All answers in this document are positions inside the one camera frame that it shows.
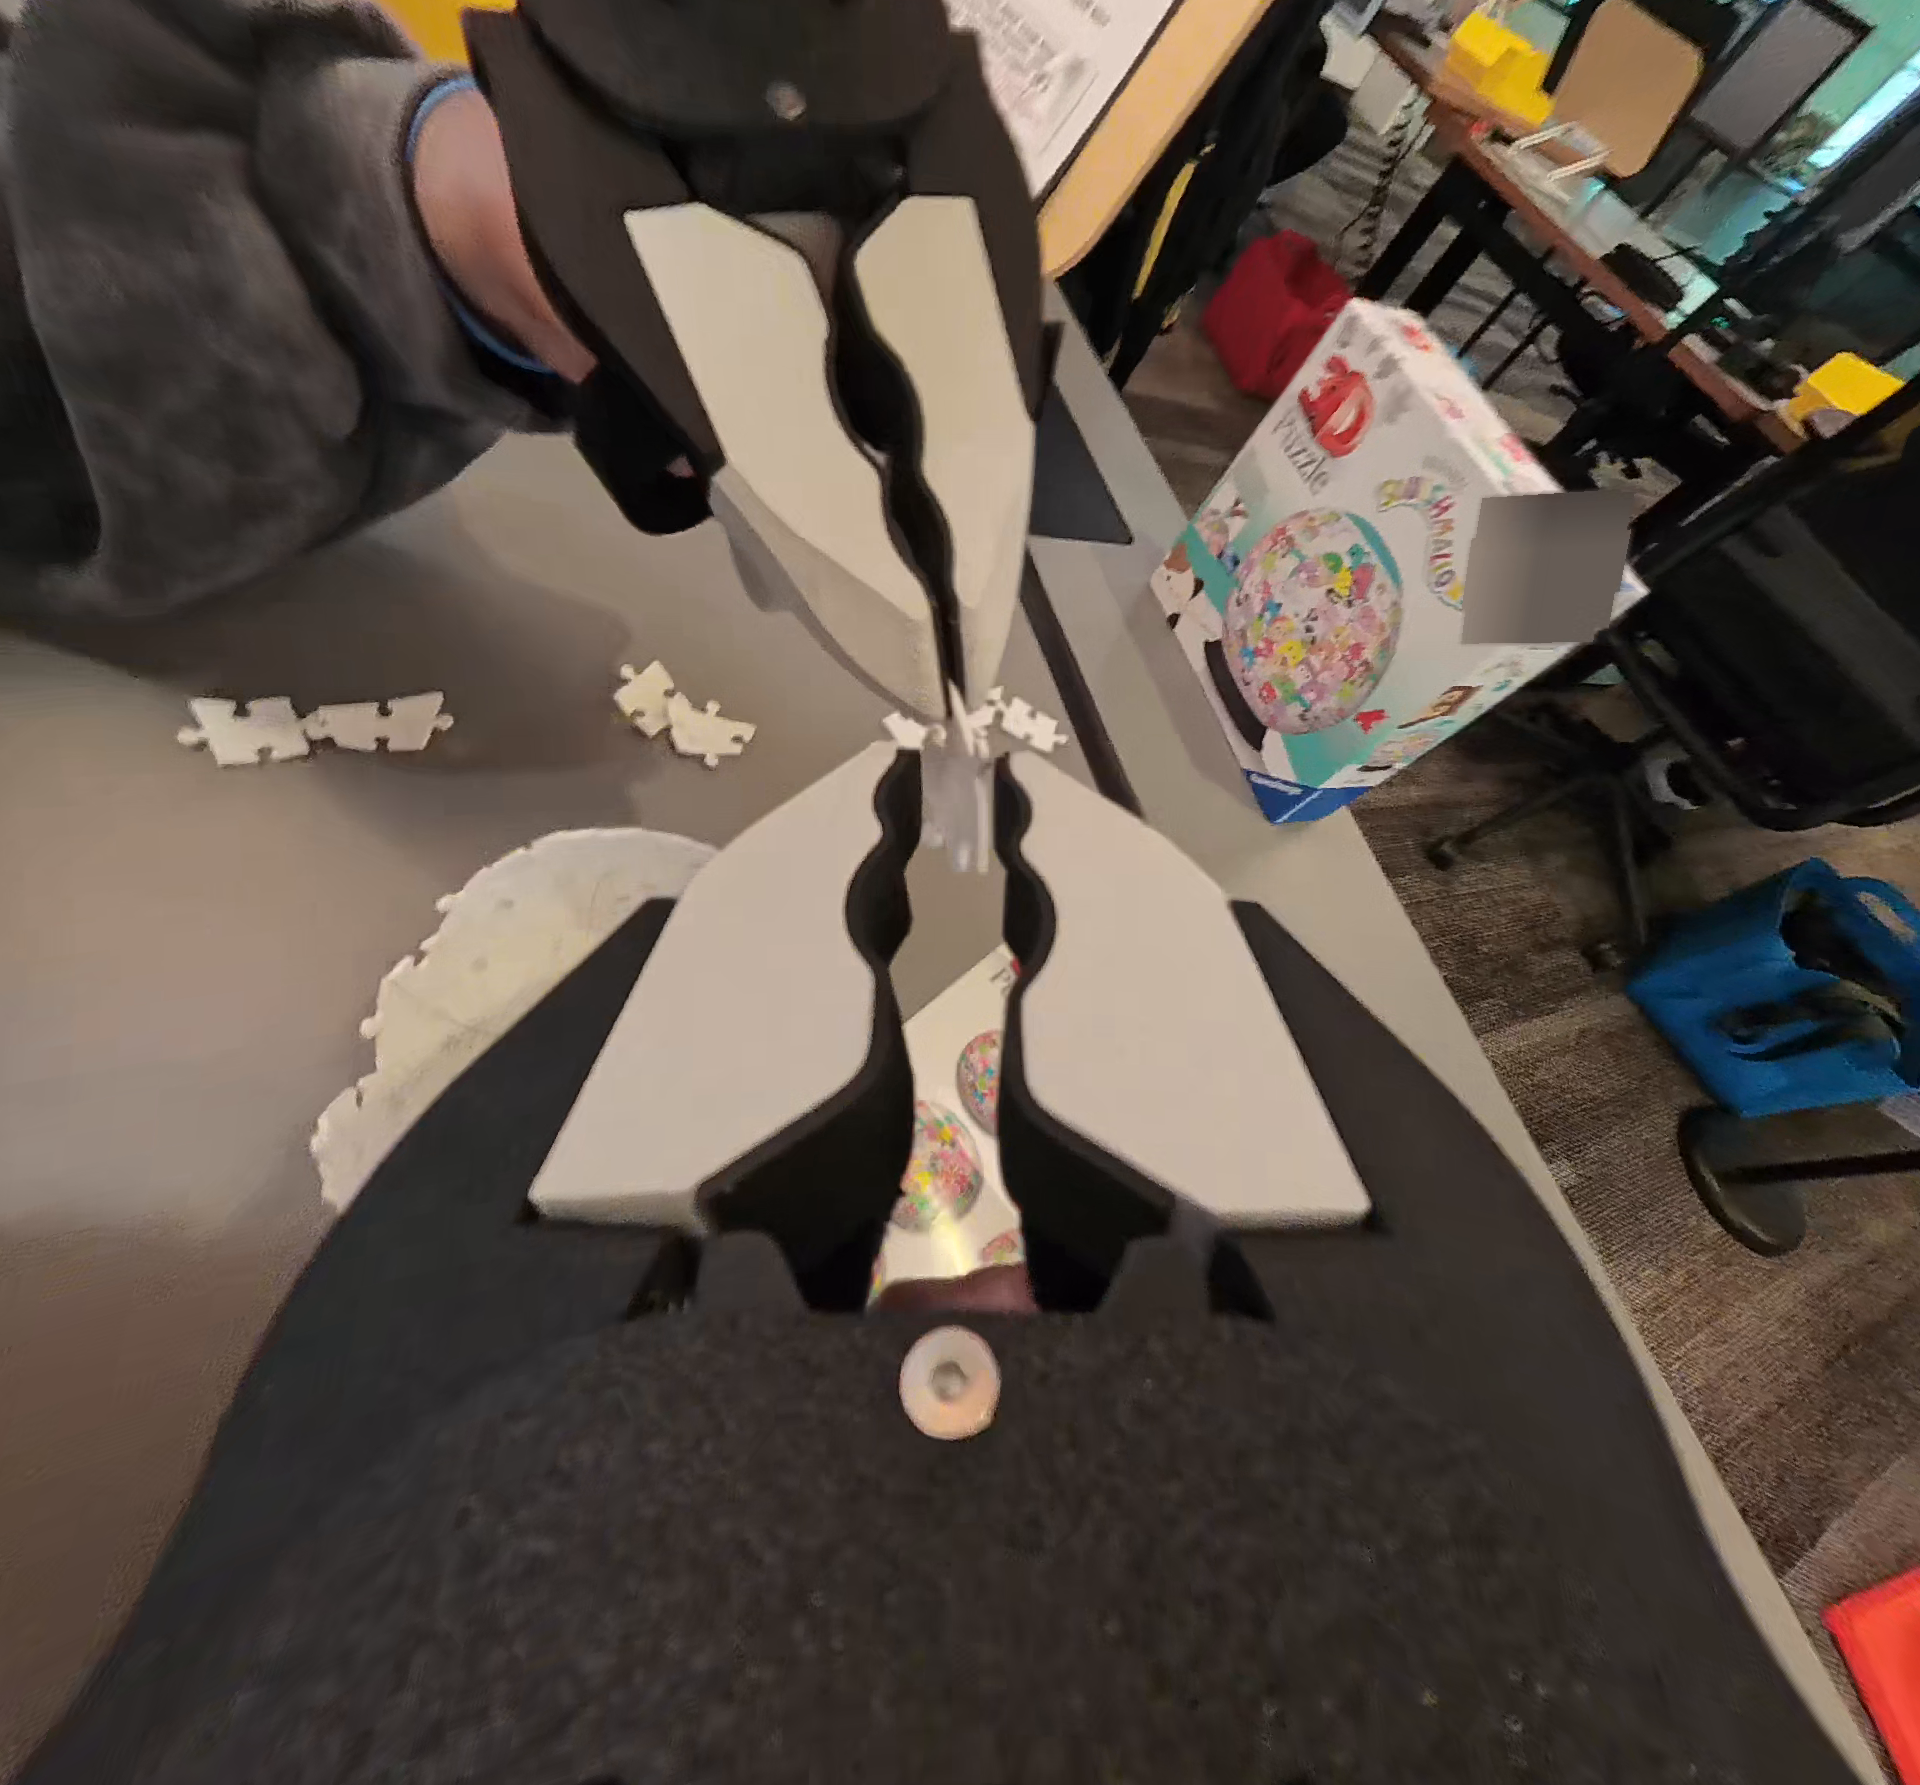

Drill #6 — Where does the tan chair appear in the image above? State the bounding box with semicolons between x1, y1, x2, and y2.
1546;0;1713;184

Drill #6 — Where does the puzzle instruction sheet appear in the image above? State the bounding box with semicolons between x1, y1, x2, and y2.
870;946;1037;1315

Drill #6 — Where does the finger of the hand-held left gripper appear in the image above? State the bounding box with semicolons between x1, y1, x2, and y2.
832;192;1041;710
623;202;963;713

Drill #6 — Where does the cluster of loose puzzle pieces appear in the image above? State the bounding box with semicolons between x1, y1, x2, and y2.
878;687;1072;768

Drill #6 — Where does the brown desk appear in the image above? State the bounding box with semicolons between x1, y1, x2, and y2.
1357;15;1823;467

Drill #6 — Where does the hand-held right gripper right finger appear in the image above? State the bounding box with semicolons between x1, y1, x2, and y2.
996;758;1376;1318

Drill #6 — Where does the printed puzzle box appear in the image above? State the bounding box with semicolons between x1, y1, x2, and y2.
1152;296;1653;827

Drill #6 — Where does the joined white puzzle strip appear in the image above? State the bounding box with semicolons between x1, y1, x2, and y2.
176;692;455;770

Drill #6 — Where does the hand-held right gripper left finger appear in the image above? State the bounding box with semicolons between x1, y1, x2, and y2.
528;746;921;1318

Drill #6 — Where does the partly built puzzle ball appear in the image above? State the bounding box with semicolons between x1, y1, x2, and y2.
311;825;726;1212

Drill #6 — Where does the yellow bin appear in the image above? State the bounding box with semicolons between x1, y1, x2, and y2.
1448;6;1555;121
1793;352;1920;445

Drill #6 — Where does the person's left forearm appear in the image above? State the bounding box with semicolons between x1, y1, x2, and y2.
0;0;602;617

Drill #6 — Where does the red bag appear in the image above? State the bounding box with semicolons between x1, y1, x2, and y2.
1201;228;1357;402

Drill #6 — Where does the black table cable tray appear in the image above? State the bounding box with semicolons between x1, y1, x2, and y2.
1028;374;1135;549

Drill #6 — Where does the blue bag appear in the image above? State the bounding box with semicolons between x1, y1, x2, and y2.
1626;855;1920;1123

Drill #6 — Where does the person's left hand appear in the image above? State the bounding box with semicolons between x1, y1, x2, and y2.
407;90;602;380

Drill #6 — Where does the black and yellow bag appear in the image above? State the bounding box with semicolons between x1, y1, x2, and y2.
1110;151;1248;376

